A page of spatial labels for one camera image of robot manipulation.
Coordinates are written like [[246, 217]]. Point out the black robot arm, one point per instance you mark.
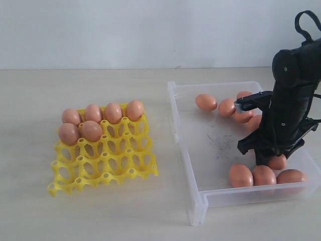
[[285, 109]]

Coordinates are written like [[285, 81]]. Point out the brown egg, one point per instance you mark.
[[243, 94], [91, 130], [71, 116], [113, 113], [254, 123], [263, 175], [134, 110], [243, 117], [94, 113], [291, 176], [69, 134], [206, 102], [227, 107], [240, 176], [277, 162]]

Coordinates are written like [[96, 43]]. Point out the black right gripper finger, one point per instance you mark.
[[263, 156]]

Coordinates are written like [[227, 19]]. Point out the yellow plastic egg tray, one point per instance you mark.
[[123, 151]]

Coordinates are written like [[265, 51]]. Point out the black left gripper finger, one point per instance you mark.
[[252, 141]]

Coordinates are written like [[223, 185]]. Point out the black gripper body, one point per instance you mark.
[[283, 132]]

